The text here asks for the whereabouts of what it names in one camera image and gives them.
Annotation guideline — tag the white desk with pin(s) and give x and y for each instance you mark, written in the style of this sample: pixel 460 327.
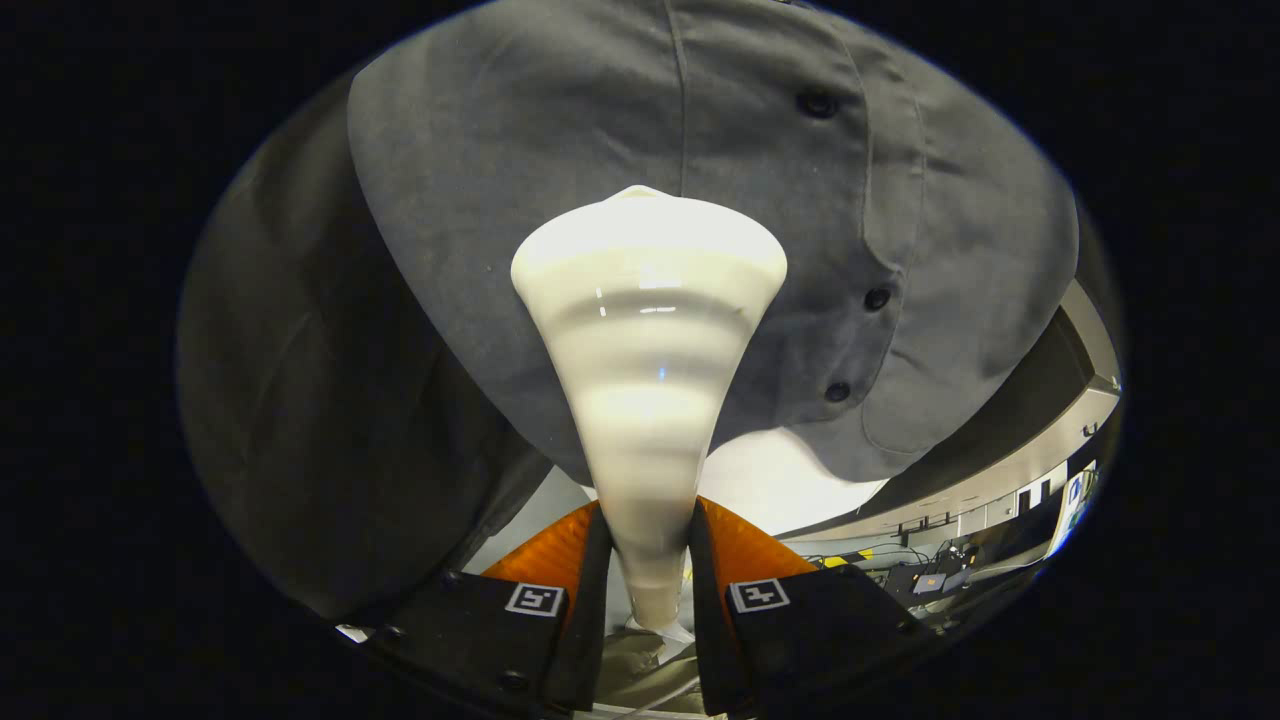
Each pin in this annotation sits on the white desk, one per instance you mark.
pixel 1072 505

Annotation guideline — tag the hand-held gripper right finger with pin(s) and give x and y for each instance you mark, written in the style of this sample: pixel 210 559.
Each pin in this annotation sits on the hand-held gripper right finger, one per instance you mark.
pixel 712 630

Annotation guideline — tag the black floor device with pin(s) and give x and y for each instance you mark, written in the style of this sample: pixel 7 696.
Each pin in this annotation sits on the black floor device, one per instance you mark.
pixel 925 582

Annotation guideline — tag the grey button shirt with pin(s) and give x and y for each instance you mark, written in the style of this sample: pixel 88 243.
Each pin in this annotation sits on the grey button shirt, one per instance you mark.
pixel 520 130

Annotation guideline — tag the grey metal cabinet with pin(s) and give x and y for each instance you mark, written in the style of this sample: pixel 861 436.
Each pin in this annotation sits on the grey metal cabinet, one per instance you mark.
pixel 1000 470

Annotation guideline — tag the white garment steamer head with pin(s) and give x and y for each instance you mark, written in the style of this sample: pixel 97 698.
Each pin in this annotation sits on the white garment steamer head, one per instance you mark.
pixel 645 360

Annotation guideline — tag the white mannequin torso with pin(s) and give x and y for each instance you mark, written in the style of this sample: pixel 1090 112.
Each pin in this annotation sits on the white mannequin torso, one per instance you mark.
pixel 780 480

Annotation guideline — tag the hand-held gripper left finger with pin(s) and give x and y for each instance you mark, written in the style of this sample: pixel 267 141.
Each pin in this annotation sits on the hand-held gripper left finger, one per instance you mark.
pixel 592 620

